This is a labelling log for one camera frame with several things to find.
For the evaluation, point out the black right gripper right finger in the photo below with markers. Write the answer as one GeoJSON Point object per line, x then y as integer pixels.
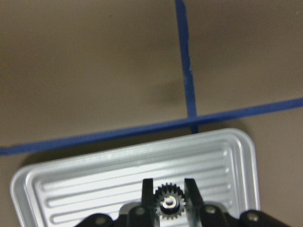
{"type": "Point", "coordinates": [201, 214]}

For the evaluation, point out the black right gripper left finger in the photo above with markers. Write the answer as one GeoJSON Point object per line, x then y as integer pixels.
{"type": "Point", "coordinates": [136, 214]}

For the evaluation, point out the small black bearing gear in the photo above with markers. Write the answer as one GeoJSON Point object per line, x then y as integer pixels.
{"type": "Point", "coordinates": [169, 201]}

